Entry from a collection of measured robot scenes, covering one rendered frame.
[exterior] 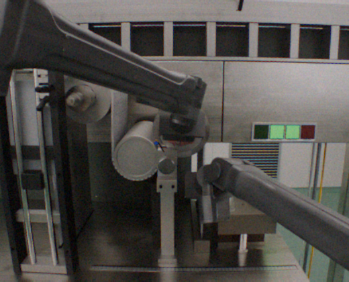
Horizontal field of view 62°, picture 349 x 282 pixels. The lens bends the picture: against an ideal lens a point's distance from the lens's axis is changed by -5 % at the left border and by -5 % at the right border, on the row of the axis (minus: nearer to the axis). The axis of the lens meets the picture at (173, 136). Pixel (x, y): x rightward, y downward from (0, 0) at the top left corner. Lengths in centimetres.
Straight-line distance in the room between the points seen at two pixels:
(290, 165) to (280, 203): 334
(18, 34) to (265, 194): 43
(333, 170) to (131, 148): 346
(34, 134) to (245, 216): 57
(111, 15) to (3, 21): 89
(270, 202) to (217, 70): 68
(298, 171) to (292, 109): 274
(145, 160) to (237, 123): 45
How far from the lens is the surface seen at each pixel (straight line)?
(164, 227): 83
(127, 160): 82
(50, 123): 75
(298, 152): 383
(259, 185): 54
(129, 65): 35
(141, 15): 114
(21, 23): 26
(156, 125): 79
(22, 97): 77
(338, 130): 128
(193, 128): 67
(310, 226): 48
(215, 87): 112
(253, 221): 86
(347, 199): 159
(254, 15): 116
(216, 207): 64
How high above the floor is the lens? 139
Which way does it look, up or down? 11 degrees down
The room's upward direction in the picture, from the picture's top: straight up
